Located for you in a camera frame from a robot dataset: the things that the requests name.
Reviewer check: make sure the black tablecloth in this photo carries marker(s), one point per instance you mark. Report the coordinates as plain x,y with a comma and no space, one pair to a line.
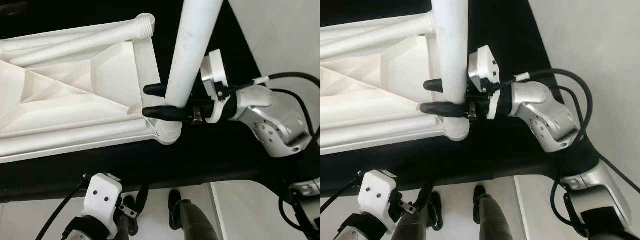
150,165
450,160

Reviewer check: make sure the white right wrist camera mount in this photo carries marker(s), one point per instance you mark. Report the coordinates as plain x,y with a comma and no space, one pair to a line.
216,70
484,65

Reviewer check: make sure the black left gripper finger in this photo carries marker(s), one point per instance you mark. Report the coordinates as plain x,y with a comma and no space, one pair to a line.
429,195
142,196

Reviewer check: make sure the white plastic children table top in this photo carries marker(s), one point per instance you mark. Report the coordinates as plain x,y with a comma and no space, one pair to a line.
380,90
75,95

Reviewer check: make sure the white plastic table leg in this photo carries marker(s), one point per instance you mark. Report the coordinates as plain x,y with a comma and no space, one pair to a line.
192,50
450,45
75,35
75,137
370,46
370,29
65,52
380,134

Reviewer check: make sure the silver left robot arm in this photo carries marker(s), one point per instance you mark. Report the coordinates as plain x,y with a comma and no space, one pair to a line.
360,230
85,230

